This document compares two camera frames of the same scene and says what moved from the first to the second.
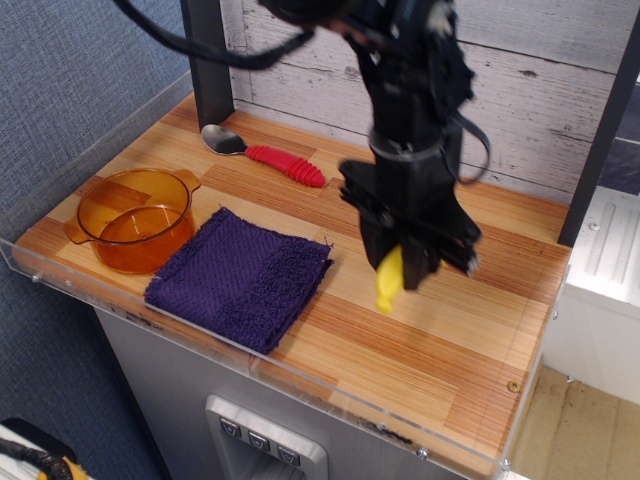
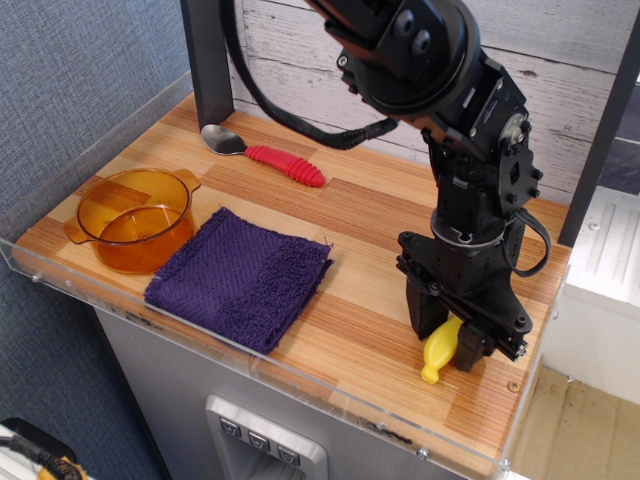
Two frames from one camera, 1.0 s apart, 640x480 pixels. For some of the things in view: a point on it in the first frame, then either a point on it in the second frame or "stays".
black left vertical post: x=211 y=80 stays
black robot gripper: x=415 y=192 → x=473 y=283
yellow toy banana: x=390 y=280 → x=438 y=347
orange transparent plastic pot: x=140 y=220 stays
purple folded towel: x=246 y=282 stays
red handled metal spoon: x=224 y=141 stays
